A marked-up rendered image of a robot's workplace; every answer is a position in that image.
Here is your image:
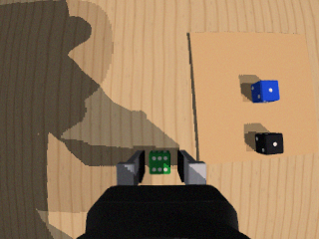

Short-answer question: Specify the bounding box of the tan square mat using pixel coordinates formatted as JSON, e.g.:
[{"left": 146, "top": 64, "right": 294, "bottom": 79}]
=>
[{"left": 189, "top": 32, "right": 318, "bottom": 164}]

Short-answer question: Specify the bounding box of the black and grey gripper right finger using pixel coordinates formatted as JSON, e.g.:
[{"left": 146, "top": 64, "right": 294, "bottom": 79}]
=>
[{"left": 177, "top": 150, "right": 206, "bottom": 185}]

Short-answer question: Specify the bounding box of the black die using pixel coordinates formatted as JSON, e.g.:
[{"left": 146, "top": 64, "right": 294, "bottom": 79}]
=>
[{"left": 255, "top": 132, "right": 284, "bottom": 155}]

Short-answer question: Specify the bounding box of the green die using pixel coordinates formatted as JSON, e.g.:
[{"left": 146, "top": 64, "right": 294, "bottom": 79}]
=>
[{"left": 149, "top": 150, "right": 170, "bottom": 174}]

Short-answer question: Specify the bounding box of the dark blue die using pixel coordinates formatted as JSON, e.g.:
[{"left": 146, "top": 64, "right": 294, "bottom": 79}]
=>
[{"left": 251, "top": 80, "right": 280, "bottom": 104}]

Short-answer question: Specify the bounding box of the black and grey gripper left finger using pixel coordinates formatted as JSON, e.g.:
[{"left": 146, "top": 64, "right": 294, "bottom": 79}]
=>
[{"left": 117, "top": 150, "right": 146, "bottom": 185}]

